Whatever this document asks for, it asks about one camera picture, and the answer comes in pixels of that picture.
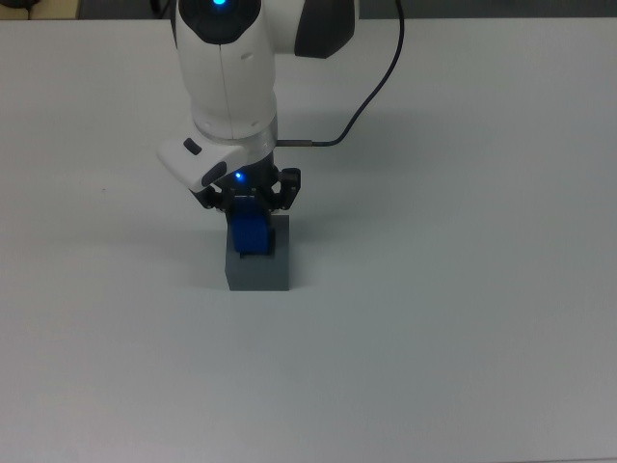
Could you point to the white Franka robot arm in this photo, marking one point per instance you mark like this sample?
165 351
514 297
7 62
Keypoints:
226 77

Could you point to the blue block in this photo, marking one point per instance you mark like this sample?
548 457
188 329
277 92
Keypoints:
249 231

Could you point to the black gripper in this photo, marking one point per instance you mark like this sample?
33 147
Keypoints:
250 176

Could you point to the grey hollow cuboid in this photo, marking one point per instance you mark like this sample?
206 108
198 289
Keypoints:
260 275

